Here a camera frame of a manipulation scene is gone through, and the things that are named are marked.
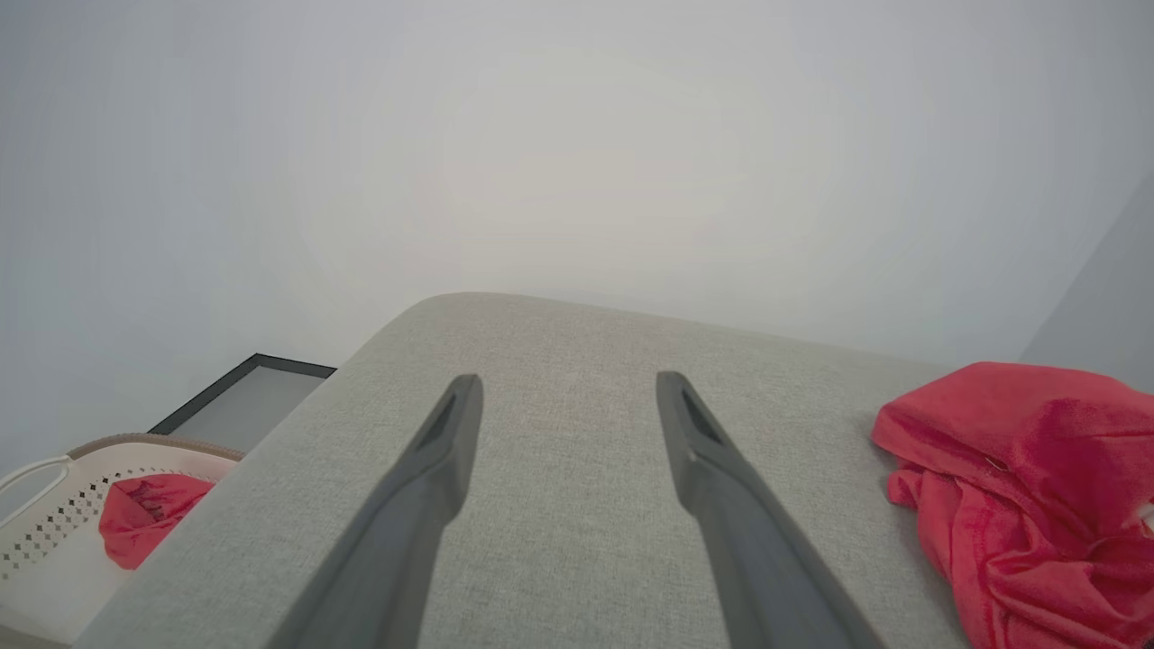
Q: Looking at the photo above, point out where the red white basketball jersey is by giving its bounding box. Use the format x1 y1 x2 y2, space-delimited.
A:
871 361 1154 649

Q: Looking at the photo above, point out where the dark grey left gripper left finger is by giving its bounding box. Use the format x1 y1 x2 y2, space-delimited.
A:
266 373 485 649

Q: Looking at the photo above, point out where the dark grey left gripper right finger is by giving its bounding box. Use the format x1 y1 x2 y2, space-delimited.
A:
655 370 889 649

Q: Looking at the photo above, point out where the white perforated laundry basket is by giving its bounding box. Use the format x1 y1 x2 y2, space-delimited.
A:
0 433 246 645

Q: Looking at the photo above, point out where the crumpled red garment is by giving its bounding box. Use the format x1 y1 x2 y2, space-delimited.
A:
97 474 217 571

